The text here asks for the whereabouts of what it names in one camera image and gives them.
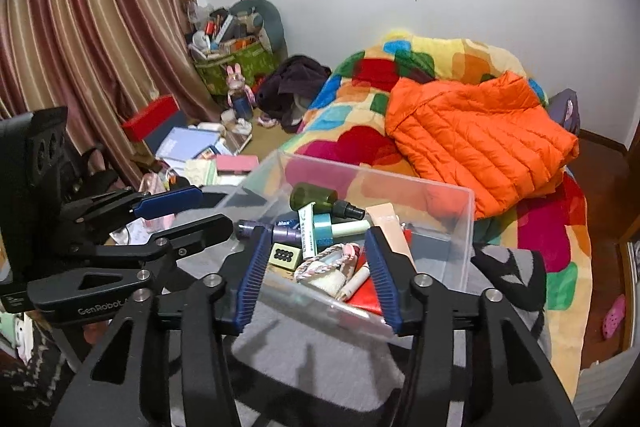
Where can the striped brown curtain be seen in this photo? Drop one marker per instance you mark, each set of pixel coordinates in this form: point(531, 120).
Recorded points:
point(100, 7)

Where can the grey neck pillow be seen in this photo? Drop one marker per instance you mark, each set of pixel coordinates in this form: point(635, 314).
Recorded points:
point(272, 22)

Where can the pale blue book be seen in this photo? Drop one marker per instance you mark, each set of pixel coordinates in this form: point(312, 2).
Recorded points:
point(187, 142)

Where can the pink slipper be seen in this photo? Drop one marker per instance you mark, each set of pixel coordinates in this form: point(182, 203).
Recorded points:
point(614, 317)

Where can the pink bunny toy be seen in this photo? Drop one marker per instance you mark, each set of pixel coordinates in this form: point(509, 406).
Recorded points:
point(235, 79)

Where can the pale green carton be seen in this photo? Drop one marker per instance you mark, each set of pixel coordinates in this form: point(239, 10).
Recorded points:
point(201, 173)

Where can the dark purple cloth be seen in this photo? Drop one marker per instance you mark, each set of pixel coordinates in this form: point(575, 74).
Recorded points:
point(290, 82)

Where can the purple bottle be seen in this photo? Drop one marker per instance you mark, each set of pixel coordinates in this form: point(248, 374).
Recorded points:
point(285, 234)

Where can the colourful patchwork blanket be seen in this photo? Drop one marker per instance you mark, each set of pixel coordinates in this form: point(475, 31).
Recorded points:
point(450, 57)

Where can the purple cushion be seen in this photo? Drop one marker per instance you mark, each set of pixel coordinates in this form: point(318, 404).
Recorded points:
point(565, 112)

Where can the beige tube with red band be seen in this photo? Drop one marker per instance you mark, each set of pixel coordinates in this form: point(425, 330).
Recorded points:
point(357, 281)

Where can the red gift box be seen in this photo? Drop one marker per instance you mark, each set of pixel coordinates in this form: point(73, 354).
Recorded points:
point(367, 302)

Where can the orange down jacket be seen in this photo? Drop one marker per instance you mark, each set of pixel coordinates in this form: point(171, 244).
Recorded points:
point(475, 137)

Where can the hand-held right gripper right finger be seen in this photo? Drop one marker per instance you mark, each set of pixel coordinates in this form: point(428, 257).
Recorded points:
point(382, 277)

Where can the light green tube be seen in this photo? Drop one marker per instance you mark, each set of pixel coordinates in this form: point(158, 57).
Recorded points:
point(350, 228)

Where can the clear plastic storage box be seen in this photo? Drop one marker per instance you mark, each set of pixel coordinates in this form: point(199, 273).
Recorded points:
point(440, 217)

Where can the pink flat box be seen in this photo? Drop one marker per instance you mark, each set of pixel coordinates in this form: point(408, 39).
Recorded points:
point(237, 163)

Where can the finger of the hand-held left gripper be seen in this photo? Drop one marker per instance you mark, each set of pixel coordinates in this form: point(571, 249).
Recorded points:
point(170, 201)
point(200, 232)

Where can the white slatted panel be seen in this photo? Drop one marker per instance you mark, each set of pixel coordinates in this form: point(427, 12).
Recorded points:
point(610, 392)

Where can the green bag of clutter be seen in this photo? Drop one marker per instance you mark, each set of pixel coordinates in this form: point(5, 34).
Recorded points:
point(250, 62)

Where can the white tape roll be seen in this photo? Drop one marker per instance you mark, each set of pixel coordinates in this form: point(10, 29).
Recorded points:
point(327, 282)

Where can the flat red box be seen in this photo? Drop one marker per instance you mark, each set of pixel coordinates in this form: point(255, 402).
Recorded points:
point(150, 117)

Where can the pale green dotted box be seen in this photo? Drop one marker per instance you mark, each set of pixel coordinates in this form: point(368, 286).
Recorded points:
point(285, 254)

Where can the dark green spray bottle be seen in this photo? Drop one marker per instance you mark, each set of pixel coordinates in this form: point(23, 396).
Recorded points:
point(312, 196)

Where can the white tube with green print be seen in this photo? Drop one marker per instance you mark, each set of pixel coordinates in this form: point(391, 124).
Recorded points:
point(306, 232)

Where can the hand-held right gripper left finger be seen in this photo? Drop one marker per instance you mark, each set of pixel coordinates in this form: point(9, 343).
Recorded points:
point(250, 272)

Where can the peach cardboard box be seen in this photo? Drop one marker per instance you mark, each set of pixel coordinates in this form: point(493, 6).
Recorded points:
point(387, 219)

